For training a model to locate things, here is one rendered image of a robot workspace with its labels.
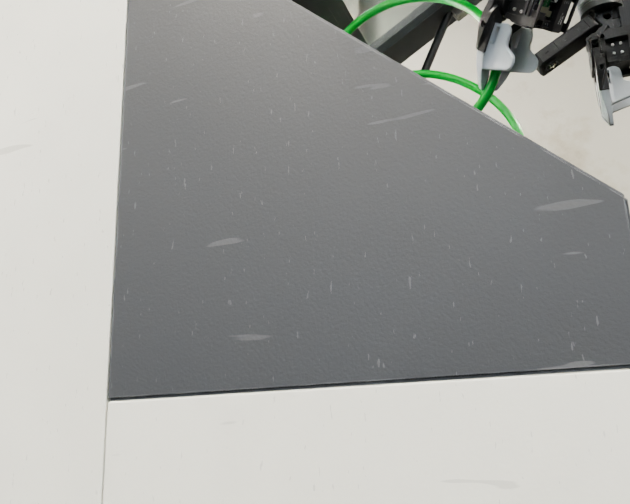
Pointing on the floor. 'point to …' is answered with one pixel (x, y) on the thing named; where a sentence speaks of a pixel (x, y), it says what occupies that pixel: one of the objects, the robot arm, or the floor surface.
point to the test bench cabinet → (391, 443)
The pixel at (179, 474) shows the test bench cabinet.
